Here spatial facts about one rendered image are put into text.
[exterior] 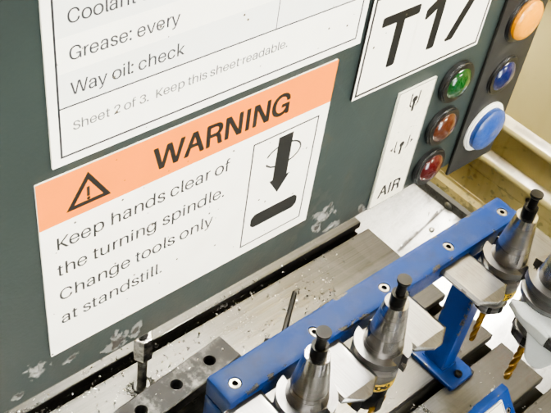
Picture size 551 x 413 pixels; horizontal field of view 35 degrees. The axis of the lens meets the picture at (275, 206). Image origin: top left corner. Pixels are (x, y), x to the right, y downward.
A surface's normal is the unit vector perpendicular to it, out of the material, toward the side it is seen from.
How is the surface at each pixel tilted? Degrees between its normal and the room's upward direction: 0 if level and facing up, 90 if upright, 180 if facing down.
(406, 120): 90
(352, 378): 0
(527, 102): 90
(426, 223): 24
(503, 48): 90
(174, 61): 90
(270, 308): 0
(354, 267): 0
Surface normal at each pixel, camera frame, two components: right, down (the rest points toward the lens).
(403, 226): -0.19, -0.49
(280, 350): 0.12, -0.71
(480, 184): -0.75, 0.39
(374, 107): 0.65, 0.58
